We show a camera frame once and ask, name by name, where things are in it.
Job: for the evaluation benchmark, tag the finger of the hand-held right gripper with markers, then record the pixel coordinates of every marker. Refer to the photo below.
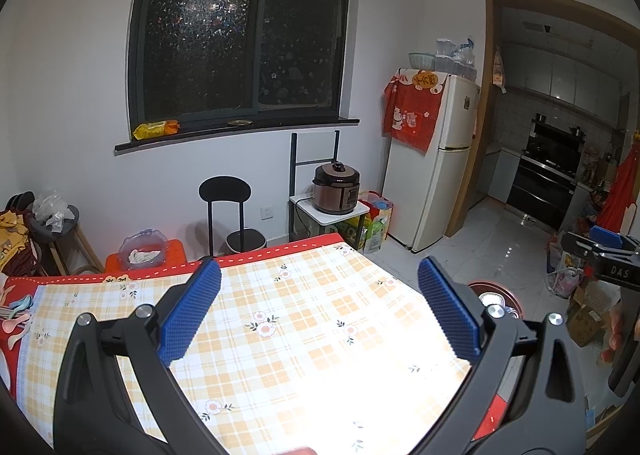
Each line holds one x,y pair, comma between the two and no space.
607,234
575,242

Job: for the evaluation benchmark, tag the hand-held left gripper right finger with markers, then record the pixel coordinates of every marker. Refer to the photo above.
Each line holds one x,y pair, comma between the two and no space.
447,310

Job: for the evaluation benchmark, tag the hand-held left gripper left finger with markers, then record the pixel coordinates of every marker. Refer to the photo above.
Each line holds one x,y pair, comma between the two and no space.
192,310

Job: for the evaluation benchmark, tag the brown round trash bin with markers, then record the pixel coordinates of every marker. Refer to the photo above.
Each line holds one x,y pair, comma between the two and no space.
495,300

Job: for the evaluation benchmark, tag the person's right hand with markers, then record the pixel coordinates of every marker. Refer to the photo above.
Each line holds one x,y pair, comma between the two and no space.
614,335

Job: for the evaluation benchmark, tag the pink plastic bag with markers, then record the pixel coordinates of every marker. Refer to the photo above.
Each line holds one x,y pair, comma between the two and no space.
567,282

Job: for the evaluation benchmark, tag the red hanging apron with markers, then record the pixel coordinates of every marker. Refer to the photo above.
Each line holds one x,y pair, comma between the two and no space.
622,185

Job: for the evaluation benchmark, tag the open cardboard box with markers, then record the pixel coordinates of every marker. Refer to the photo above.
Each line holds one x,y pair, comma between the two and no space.
587,315

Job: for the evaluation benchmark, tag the red plastic stool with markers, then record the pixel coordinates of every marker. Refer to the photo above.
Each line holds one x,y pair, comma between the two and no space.
175,255

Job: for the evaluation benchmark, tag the black built-in oven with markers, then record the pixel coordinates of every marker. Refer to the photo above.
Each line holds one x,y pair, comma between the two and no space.
545,175

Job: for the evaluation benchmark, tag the clear lidded plastic container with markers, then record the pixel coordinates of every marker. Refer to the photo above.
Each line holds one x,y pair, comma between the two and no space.
142,250

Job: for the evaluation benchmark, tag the colourful shopping bags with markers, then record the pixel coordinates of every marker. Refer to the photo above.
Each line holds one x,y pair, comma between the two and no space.
377,225

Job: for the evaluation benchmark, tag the red tablecloth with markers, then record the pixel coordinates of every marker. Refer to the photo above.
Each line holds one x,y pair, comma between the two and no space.
290,247

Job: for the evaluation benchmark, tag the checkered floral tablecloth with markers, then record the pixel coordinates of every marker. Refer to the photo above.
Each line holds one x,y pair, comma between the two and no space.
310,335

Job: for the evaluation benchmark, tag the black round stool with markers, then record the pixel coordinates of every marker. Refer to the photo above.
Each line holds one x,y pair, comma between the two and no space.
225,192

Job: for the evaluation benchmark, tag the wooden floor rack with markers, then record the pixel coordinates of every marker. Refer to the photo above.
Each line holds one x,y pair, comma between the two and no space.
80,250

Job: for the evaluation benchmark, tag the white refrigerator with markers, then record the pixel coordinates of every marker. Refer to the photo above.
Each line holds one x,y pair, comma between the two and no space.
450,160

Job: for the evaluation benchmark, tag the dark grey waste basket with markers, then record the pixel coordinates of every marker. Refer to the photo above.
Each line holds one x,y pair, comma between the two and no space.
70,222

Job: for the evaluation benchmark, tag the flattened cardboard box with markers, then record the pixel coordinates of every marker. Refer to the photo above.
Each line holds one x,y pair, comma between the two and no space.
602,422

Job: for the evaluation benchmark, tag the small white side table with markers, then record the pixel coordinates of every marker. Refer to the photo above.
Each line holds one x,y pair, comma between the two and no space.
305,207

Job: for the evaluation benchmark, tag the brown electric pressure cooker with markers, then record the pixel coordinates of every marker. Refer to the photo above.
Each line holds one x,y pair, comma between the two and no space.
335,190

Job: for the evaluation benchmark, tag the clear crumpled bin liner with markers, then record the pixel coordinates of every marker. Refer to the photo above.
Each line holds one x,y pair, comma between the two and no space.
50,207

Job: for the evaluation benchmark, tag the pastel plastic spoons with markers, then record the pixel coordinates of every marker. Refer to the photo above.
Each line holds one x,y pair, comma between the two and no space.
15,315

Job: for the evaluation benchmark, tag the black metal rack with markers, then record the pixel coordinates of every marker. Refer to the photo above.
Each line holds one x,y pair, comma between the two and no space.
294,160

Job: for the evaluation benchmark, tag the yellow snack packet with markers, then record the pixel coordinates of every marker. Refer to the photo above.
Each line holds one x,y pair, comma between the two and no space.
155,130

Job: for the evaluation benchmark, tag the hanging snack bag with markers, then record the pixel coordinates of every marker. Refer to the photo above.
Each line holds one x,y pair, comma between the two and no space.
499,70

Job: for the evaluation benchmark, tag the small metal dish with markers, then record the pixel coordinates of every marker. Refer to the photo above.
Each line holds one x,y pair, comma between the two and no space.
240,123

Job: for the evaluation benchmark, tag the black window sill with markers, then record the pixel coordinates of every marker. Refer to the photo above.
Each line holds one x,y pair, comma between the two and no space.
280,127

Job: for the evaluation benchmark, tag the red printed cloth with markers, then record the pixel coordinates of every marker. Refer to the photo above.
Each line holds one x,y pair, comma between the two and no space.
415,110

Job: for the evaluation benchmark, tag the clear plastic containers pile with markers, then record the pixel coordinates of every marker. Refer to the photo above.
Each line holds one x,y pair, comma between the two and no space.
455,60

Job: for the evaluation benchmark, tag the glass bowl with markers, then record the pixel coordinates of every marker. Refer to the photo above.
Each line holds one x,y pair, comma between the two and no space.
422,61

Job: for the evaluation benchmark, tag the dark framed window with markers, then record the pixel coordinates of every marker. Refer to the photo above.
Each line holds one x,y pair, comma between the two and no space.
240,25

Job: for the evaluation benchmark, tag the white wall socket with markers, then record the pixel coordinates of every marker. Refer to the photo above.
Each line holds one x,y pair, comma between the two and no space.
266,212

